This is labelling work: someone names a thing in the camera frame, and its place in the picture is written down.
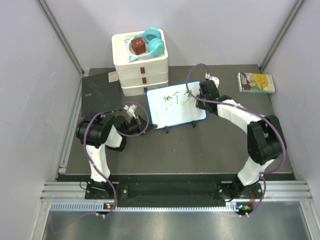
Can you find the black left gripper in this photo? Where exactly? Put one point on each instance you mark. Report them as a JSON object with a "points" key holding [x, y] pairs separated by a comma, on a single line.
{"points": [[142, 125]]}

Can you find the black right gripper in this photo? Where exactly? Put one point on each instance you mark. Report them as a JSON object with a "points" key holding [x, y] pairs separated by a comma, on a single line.
{"points": [[201, 105]]}

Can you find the blue framed whiteboard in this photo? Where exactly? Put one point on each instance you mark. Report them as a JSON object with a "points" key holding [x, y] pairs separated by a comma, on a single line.
{"points": [[172, 105]]}

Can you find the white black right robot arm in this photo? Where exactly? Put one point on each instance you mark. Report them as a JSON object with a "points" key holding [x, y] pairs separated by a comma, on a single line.
{"points": [[265, 140]]}

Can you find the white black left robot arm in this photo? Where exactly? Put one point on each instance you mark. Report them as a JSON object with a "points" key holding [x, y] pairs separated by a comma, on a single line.
{"points": [[98, 132]]}

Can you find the black whiteboard foot near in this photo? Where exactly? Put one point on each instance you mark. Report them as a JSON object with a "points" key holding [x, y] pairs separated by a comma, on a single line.
{"points": [[166, 128]]}

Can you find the colourful illustrated book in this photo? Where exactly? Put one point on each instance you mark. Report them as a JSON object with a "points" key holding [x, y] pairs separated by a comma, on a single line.
{"points": [[255, 83]]}

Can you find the white stacked drawer box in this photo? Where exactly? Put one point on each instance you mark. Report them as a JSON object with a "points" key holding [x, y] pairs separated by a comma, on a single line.
{"points": [[139, 76]]}

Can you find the black notebook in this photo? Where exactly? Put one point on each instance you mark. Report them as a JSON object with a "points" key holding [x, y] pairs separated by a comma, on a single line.
{"points": [[100, 93]]}

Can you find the teal cat ear headphones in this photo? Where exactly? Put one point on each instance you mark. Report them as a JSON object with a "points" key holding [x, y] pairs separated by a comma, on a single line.
{"points": [[154, 43]]}

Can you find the dark red cube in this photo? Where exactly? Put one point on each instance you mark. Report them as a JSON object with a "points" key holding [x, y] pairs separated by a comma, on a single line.
{"points": [[138, 46]]}

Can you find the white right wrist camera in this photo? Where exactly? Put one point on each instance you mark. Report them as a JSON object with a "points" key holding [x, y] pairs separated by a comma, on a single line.
{"points": [[212, 78]]}

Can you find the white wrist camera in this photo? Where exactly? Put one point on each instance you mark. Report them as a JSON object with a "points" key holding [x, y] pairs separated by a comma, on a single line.
{"points": [[130, 110], [212, 78]]}

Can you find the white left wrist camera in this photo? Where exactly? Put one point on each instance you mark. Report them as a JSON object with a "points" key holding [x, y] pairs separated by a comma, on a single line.
{"points": [[130, 110]]}

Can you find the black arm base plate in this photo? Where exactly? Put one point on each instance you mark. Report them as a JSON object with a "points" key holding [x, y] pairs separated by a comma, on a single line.
{"points": [[179, 193]]}

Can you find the white slotted cable duct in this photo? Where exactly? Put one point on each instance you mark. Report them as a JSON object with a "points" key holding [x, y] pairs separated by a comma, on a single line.
{"points": [[65, 206]]}

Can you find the aluminium frame rail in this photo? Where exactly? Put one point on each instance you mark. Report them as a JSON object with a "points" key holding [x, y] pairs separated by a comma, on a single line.
{"points": [[271, 190]]}

